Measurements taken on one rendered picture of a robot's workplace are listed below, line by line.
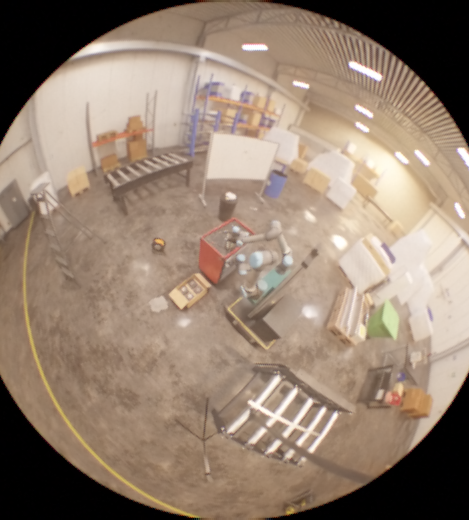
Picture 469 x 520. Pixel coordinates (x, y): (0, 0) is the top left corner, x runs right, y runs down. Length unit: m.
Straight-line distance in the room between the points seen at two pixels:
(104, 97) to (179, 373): 9.41
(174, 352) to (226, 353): 0.80
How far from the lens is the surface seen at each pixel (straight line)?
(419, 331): 8.36
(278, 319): 1.99
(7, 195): 9.03
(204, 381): 2.58
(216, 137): 3.75
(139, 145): 8.12
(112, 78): 8.91
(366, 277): 4.56
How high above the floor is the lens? 2.54
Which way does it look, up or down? 53 degrees down
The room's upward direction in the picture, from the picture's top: 21 degrees clockwise
